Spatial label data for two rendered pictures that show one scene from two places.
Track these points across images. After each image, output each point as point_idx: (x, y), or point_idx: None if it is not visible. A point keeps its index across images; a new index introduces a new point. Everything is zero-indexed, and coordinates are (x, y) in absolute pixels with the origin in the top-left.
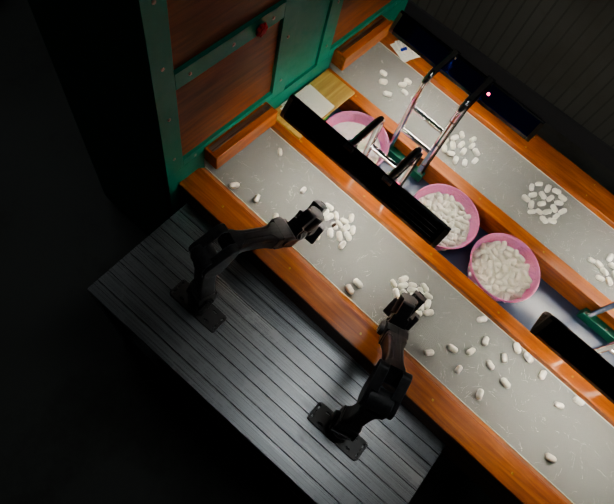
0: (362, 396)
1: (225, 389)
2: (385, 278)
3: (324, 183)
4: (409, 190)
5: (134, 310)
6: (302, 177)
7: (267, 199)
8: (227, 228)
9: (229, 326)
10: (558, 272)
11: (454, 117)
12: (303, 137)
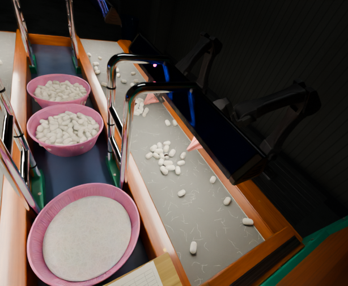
0: (221, 45)
1: (243, 130)
2: (146, 119)
3: (156, 193)
4: (62, 172)
5: (295, 176)
6: (175, 208)
7: (216, 198)
8: (253, 183)
9: None
10: (26, 72)
11: None
12: (158, 255)
